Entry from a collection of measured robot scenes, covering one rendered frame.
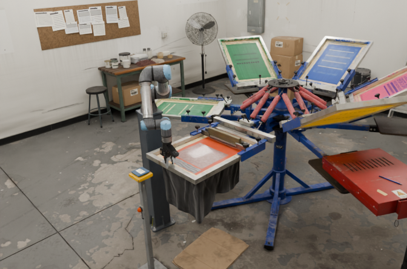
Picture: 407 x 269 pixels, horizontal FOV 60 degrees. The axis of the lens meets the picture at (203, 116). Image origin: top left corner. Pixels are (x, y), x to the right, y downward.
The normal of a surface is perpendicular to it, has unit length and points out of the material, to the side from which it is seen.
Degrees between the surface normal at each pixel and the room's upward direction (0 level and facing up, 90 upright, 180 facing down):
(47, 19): 88
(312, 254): 0
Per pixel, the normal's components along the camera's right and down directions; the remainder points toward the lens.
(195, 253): -0.03, -0.93
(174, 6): 0.69, 0.25
